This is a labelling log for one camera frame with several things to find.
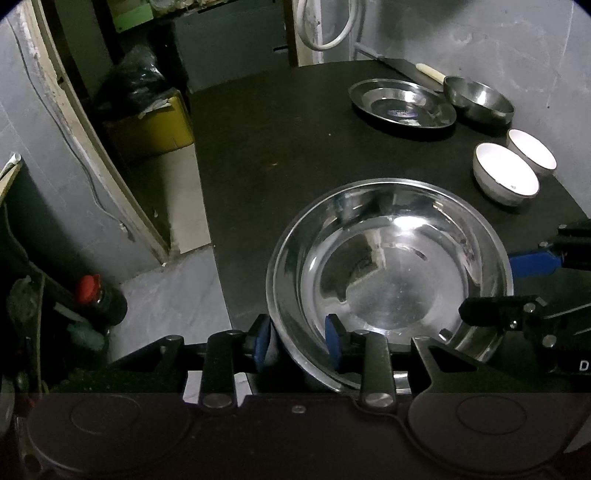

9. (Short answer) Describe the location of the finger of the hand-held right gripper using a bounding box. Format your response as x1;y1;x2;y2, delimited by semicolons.
458;294;561;352
508;220;591;282

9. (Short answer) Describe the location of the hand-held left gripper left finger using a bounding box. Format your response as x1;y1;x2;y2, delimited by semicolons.
108;316;280;409

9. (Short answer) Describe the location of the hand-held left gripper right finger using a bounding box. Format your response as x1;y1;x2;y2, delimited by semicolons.
324;314;513;411

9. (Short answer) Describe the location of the large steel bowl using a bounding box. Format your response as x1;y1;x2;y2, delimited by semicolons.
265;178;514;393

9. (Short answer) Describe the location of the white ceramic bowl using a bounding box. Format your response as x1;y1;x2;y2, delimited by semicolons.
506;128;558;178
472;142;541;207

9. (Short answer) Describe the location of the small steel bowl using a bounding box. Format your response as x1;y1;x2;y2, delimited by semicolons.
443;75;515;124

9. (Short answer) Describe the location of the dark bottle with red cap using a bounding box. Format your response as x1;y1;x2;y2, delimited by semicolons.
76;274;127;328

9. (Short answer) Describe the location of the steel plate with sticker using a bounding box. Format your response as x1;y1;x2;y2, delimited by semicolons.
348;78;458;131

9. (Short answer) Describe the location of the yellow bin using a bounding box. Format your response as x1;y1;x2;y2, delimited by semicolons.
111;92;195;155

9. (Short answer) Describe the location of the black plastic bag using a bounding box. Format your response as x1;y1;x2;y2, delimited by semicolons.
95;46;174;116

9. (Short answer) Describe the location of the grey cabinet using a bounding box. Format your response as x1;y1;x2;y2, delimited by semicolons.
173;11;296;93

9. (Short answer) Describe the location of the wooden board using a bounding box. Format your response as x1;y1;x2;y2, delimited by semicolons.
0;159;23;204

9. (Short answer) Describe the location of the green box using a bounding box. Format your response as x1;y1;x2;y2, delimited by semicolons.
113;0;155;33

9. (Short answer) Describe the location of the knife with white handle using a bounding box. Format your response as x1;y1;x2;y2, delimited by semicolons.
355;44;448;84

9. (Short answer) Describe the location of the wooden door frame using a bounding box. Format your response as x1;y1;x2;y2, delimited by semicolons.
21;0;178;266

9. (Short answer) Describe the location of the white hose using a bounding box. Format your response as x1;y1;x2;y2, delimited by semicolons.
297;0;362;52

